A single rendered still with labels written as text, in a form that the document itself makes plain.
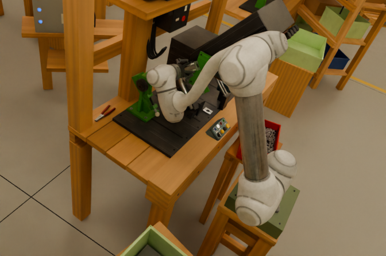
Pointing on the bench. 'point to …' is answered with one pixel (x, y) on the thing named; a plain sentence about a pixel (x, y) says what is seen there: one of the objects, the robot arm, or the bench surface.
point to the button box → (217, 130)
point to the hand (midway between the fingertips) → (192, 67)
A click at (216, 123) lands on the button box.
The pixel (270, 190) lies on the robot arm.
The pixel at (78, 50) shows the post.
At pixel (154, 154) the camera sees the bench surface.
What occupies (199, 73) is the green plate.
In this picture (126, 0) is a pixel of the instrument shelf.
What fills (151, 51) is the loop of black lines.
